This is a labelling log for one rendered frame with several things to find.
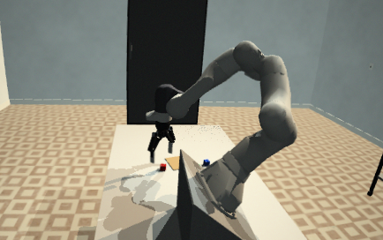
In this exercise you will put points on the tan flat mat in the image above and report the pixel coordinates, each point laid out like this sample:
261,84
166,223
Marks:
173,162

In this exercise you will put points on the red die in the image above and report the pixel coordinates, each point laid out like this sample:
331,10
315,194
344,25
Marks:
163,167

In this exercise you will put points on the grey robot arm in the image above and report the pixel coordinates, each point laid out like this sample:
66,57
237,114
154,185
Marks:
223,180

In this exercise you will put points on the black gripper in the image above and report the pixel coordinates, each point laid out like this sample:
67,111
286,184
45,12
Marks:
169,134

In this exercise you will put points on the blue die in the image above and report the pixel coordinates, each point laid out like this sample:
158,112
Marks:
206,162

